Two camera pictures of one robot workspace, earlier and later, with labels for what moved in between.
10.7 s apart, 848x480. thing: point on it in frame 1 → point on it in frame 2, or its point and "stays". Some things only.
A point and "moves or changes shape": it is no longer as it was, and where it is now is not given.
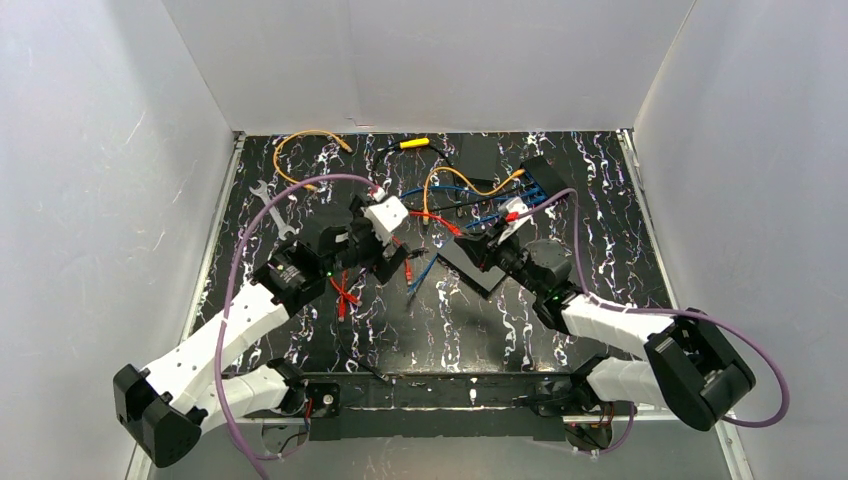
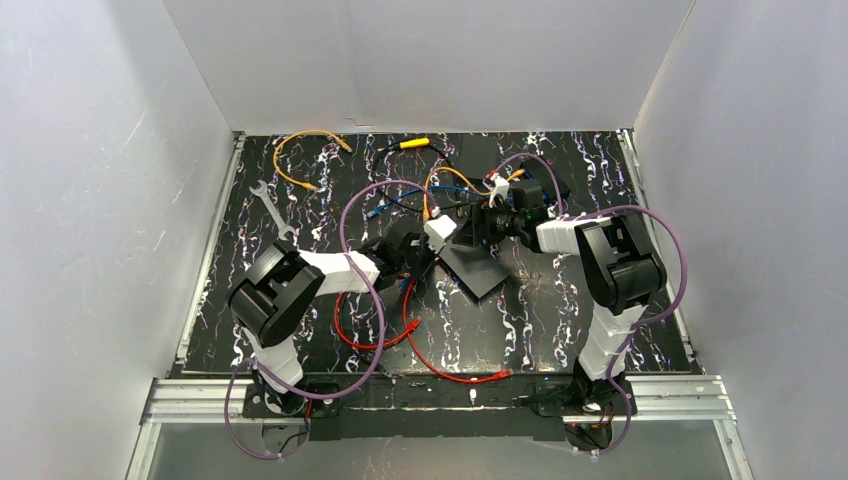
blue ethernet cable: x=498 y=215 moves or changes shape
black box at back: x=479 y=156 stays
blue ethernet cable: x=471 y=189 moves or changes shape
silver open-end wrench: x=284 y=229 stays
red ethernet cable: x=452 y=228 moves or changes shape
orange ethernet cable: x=425 y=215 stays
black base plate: x=449 y=407 stays
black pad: x=455 y=257 stays
